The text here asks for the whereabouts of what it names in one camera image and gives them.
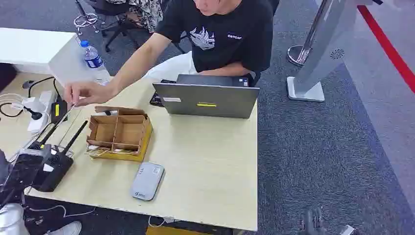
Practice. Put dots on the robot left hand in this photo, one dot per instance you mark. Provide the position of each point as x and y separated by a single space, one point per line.
18 178

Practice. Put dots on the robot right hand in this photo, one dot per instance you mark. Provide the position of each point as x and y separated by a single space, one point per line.
312 223

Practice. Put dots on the clear thin card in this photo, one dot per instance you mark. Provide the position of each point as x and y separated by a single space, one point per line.
66 114

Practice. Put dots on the black router with antennas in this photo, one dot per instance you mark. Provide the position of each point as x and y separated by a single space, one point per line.
53 168

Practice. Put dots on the person's leg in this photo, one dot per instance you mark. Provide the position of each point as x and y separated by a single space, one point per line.
11 220

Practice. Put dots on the person's white shoe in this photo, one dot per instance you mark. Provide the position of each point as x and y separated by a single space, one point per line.
66 229

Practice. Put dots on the white power strip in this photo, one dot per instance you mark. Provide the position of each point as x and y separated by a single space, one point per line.
40 112

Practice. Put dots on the black adapter yellow label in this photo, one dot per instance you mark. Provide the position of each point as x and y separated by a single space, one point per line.
59 110

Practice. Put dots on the person's right hand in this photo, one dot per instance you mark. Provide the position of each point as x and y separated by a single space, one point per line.
85 93

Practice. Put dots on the wooden compartment box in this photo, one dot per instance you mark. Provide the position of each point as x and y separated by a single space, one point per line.
120 132

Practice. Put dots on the grey card reader device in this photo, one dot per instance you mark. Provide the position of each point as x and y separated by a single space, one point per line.
147 181

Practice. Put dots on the white side table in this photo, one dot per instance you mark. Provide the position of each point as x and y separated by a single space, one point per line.
35 48

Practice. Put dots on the clear water bottle blue cap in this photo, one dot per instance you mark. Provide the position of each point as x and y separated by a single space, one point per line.
94 61

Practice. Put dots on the grey laptop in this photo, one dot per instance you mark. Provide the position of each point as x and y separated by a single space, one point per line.
207 99

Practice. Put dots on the white kiosk stand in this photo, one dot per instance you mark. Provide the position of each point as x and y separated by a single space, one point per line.
319 52

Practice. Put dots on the black office chair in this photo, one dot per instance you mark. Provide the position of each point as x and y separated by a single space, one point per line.
113 22

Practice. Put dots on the person seated at desk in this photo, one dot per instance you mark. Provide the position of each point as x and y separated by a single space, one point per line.
227 35

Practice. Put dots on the person in patterned clothing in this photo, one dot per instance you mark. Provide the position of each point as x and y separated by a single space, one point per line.
142 13

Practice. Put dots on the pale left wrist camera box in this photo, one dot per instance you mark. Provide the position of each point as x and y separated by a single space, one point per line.
34 152

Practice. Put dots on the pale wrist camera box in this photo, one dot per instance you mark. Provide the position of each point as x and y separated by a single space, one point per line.
347 230
34 152

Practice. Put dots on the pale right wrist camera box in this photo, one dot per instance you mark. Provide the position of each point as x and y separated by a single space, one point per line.
347 230

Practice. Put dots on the chrome stanchion post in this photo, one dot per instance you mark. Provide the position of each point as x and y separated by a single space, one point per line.
303 45

